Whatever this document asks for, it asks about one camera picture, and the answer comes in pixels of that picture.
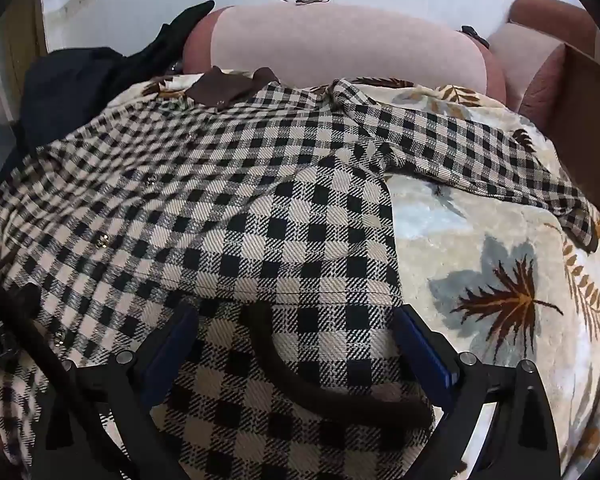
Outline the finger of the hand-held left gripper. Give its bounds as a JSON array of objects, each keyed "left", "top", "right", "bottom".
[{"left": 0, "top": 260, "right": 76, "bottom": 366}]

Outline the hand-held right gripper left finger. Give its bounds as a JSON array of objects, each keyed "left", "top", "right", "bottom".
[{"left": 32, "top": 304, "right": 201, "bottom": 480}]

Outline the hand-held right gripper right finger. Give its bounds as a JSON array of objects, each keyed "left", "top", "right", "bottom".
[{"left": 392, "top": 304, "right": 563, "bottom": 480}]

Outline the black beige checked coat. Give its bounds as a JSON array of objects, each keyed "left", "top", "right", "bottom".
[{"left": 0, "top": 67, "right": 600, "bottom": 480}]

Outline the leaf print blanket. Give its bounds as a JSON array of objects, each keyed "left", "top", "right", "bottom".
[{"left": 145, "top": 72, "right": 600, "bottom": 480}]

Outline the dark navy garment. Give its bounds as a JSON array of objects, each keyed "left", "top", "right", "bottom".
[{"left": 20, "top": 46, "right": 131, "bottom": 161}]

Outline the wooden panel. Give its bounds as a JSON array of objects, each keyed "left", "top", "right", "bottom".
[{"left": 0, "top": 0, "right": 48, "bottom": 111}]

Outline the cardboard box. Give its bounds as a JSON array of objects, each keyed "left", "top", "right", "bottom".
[{"left": 545, "top": 42, "right": 600, "bottom": 211}]

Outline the black garment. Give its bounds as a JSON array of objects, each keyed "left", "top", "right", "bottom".
[{"left": 125, "top": 0, "right": 216, "bottom": 81}]

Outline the pink sofa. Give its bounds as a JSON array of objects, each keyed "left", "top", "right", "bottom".
[{"left": 182, "top": 4, "right": 507, "bottom": 111}]

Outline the small black object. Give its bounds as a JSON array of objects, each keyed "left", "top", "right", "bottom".
[{"left": 460, "top": 24, "right": 490, "bottom": 51}]

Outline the pink brown cushion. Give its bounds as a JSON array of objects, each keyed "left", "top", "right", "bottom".
[{"left": 487, "top": 0, "right": 598, "bottom": 128}]

